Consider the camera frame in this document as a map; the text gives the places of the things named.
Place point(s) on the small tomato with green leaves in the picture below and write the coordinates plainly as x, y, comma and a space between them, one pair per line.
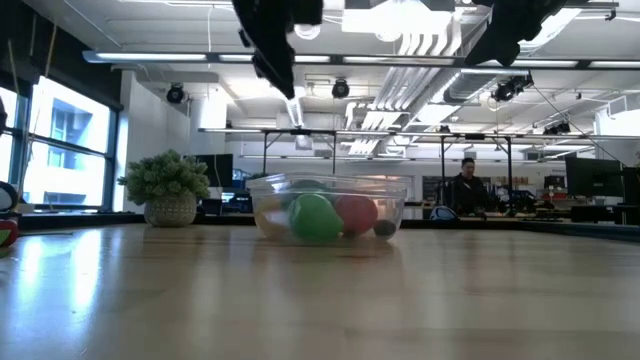
7, 232

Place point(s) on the long ceiling light strip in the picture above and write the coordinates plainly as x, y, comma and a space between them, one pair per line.
150, 56

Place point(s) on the clear plastic tupperware container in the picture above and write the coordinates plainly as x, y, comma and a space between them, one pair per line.
325, 182

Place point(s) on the white and blue ball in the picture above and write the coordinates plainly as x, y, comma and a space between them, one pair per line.
443, 213

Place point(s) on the artificial green potted plant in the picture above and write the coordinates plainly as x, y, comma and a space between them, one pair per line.
165, 175

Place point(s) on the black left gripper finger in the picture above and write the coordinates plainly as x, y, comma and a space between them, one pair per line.
287, 65
265, 57

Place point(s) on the green toy fruit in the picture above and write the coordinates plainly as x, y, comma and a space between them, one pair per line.
315, 217

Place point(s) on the black ceiling spotlight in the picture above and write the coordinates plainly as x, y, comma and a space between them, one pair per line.
176, 94
510, 89
340, 89

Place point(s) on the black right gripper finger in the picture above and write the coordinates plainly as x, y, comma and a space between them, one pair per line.
484, 45
507, 52

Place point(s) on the black toy blueberry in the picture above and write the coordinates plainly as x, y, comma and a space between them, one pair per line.
385, 228

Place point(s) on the black aluminium table frame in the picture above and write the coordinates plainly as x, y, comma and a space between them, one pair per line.
550, 227

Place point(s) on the black metal rig frame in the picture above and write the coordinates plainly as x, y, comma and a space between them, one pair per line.
475, 136
300, 132

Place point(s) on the black computer monitor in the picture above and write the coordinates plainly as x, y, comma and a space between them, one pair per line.
632, 185
215, 170
592, 176

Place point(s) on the red toy tomato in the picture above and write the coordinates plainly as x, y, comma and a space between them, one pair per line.
357, 215

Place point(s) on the person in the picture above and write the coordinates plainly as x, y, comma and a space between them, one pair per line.
470, 192

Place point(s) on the large glass window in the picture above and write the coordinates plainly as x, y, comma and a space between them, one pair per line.
65, 150

